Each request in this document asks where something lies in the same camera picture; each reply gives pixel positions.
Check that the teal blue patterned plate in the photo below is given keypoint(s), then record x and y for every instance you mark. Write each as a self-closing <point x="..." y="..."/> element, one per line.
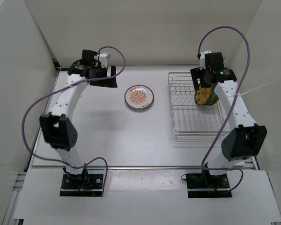
<point x="212" y="98"/>

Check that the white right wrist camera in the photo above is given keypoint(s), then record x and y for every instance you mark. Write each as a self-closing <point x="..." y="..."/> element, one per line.
<point x="201" y="57"/>

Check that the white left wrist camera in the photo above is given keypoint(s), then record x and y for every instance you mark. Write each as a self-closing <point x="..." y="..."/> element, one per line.
<point x="103" y="59"/>

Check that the yellow brown rear plate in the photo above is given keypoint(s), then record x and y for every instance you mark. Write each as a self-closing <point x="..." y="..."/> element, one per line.
<point x="215" y="99"/>

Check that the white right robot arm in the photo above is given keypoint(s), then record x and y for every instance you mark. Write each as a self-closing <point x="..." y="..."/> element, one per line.
<point x="246" y="137"/>

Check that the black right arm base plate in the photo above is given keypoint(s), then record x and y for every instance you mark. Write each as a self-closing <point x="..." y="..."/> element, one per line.
<point x="200" y="185"/>

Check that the yellow patterned plate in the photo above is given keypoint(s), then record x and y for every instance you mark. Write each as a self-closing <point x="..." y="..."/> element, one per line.
<point x="203" y="95"/>

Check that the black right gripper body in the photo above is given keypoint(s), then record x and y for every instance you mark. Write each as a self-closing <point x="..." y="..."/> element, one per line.
<point x="197" y="73"/>

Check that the white zip tie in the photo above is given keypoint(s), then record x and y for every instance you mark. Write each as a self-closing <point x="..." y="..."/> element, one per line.
<point x="256" y="88"/>

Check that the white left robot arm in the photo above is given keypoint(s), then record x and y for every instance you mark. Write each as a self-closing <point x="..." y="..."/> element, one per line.
<point x="56" y="125"/>

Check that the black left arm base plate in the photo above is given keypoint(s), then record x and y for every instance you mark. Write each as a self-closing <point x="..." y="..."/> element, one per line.
<point x="89" y="186"/>

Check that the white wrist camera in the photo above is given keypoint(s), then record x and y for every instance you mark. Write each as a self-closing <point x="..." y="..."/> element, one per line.
<point x="103" y="59"/>
<point x="201" y="57"/>

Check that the white plate orange sunburst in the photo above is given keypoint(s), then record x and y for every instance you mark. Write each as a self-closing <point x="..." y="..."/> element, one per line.
<point x="139" y="96"/>

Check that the green rimmed white plate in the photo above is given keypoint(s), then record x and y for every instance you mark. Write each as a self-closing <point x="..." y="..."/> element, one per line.
<point x="138" y="110"/>

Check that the silver wire dish rack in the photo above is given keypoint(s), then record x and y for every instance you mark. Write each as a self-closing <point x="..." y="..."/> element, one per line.
<point x="189" y="120"/>

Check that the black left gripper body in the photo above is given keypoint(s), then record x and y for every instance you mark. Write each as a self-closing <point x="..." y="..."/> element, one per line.
<point x="107" y="82"/>

